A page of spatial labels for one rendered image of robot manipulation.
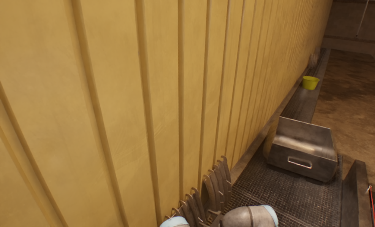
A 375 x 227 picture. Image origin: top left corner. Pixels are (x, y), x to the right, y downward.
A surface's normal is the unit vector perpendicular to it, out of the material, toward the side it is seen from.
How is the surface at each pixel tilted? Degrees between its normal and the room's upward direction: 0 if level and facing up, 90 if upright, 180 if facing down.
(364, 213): 0
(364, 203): 0
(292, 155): 88
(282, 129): 91
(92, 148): 90
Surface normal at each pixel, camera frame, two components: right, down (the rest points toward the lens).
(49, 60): 0.80, 0.29
